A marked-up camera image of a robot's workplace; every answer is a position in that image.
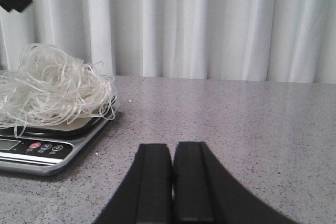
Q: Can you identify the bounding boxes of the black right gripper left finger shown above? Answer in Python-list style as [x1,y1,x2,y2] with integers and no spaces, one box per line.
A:
[94,144,172,223]

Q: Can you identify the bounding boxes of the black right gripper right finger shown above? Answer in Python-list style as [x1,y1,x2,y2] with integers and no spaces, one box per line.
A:
[173,142,293,223]

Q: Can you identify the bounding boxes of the white pleated curtain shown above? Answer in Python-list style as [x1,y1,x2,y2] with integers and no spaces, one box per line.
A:
[1,0,335,83]

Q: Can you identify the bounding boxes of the black silver kitchen scale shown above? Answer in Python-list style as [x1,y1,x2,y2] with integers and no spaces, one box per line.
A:
[1,101,120,176]

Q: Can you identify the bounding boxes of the white translucent vermicelli bundle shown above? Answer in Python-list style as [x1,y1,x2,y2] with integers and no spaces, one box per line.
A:
[1,43,117,137]

